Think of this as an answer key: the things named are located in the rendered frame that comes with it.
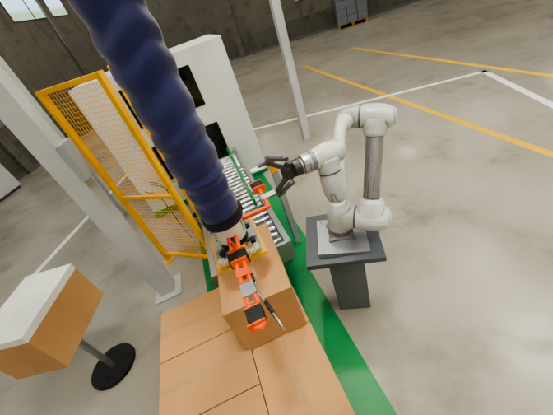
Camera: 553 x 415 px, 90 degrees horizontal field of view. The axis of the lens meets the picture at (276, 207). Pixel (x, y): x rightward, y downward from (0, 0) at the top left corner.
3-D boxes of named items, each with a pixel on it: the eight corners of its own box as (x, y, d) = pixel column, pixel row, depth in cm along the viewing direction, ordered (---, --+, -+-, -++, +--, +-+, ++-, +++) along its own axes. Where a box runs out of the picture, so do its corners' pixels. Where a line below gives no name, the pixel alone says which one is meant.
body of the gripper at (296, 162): (302, 160, 115) (281, 169, 114) (306, 177, 120) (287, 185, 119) (295, 153, 121) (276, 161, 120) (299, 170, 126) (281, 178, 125)
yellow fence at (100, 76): (163, 262, 347) (28, 94, 224) (168, 256, 354) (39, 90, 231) (220, 268, 311) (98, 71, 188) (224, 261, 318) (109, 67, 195)
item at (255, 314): (246, 315, 113) (242, 309, 110) (262, 307, 114) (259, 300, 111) (251, 333, 107) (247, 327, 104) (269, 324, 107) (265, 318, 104)
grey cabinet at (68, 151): (89, 171, 231) (62, 139, 214) (95, 169, 232) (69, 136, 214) (82, 182, 215) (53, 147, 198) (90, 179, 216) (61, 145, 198)
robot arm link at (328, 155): (314, 151, 114) (322, 179, 119) (348, 136, 115) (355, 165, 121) (305, 146, 123) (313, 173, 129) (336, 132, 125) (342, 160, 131)
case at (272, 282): (234, 278, 220) (213, 244, 196) (281, 258, 222) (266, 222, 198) (247, 350, 171) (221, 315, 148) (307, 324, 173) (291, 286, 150)
